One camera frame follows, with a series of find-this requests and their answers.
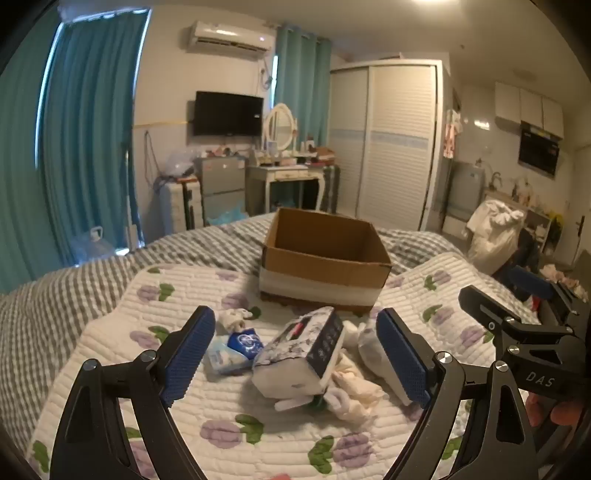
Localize black range hood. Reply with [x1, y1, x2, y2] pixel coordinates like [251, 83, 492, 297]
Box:
[517, 121, 564, 178]

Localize hanging wall cables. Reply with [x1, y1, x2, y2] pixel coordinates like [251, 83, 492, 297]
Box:
[143, 130, 158, 190]

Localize blue tissue packet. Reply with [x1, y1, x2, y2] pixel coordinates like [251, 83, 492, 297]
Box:
[203, 328, 264, 374]

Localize white air conditioner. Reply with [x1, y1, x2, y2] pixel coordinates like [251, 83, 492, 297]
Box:
[187, 21, 273, 61]

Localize black wall television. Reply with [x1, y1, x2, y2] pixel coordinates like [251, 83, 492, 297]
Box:
[191, 91, 265, 138]

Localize floral quilted bed cover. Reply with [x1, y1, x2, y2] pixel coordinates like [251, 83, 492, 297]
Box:
[25, 251, 543, 480]

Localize white dressing table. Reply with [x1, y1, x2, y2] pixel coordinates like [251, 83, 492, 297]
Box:
[245, 164, 328, 215]

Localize dark chair with clothes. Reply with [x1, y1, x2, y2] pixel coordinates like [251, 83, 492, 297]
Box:
[492, 228, 542, 289]

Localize hanging pink clothes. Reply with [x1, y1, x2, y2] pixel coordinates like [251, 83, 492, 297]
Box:
[443, 110, 462, 160]

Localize cardboard box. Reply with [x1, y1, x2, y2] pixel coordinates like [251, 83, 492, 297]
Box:
[259, 208, 393, 317]

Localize floral tissue pack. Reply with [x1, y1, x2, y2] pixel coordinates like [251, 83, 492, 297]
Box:
[252, 307, 345, 400]

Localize blue plastic bag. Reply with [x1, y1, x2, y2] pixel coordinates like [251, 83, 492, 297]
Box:
[205, 205, 247, 227]

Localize white wall cabinets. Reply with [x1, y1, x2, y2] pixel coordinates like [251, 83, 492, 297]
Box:
[494, 82, 565, 139]

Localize clear water jug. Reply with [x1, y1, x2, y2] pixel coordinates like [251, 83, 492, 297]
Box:
[76, 226, 116, 261]

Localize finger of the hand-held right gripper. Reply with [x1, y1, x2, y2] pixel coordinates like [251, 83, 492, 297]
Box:
[458, 285, 580, 349]
[505, 265, 589, 326]

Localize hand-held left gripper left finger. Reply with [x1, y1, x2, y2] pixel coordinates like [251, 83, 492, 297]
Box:
[46, 305, 217, 480]

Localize white oval mirror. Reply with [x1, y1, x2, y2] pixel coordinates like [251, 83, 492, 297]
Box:
[263, 102, 298, 153]

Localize white louvred wardrobe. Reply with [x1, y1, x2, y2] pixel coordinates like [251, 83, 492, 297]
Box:
[329, 60, 451, 232]

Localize small white plush toy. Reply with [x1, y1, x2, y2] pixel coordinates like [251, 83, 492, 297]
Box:
[217, 308, 254, 334]

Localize teal curtain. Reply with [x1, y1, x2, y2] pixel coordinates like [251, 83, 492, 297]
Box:
[274, 25, 333, 148]
[41, 9, 153, 259]
[0, 18, 63, 294]

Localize white coat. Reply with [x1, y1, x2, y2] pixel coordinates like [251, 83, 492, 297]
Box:
[466, 198, 527, 273]

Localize person's right hand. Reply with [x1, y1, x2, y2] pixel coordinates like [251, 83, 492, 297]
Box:
[525, 394, 581, 428]

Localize white suitcase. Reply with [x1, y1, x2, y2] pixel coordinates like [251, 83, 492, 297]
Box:
[159, 181, 204, 236]

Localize clear plastic bag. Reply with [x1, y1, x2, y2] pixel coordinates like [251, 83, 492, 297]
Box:
[164, 148, 197, 178]

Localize dark suitcase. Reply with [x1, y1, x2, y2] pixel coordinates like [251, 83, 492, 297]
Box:
[321, 164, 341, 214]

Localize cream cloth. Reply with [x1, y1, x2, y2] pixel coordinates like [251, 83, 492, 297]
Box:
[330, 351, 385, 421]

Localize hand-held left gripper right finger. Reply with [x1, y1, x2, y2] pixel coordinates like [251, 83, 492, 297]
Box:
[375, 308, 539, 480]

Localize silver mini fridge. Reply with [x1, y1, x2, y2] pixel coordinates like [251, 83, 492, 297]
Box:
[194, 156, 245, 217]

